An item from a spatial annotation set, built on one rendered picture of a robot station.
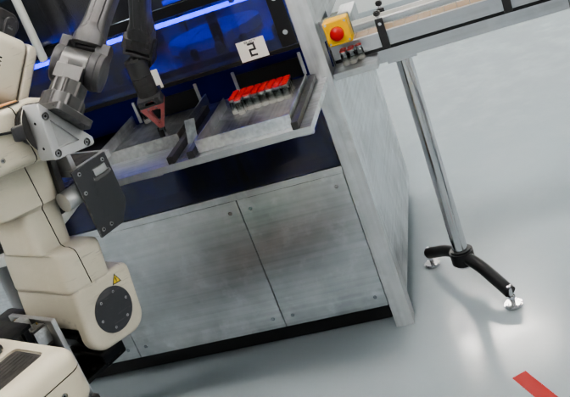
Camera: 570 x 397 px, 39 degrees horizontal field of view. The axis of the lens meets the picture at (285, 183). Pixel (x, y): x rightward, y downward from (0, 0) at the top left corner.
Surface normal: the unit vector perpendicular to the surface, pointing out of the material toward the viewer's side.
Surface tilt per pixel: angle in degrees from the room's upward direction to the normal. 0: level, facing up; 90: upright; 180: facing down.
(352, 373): 0
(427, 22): 90
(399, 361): 0
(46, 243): 90
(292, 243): 90
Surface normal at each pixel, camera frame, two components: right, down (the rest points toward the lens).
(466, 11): -0.14, 0.42
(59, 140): 0.77, -0.04
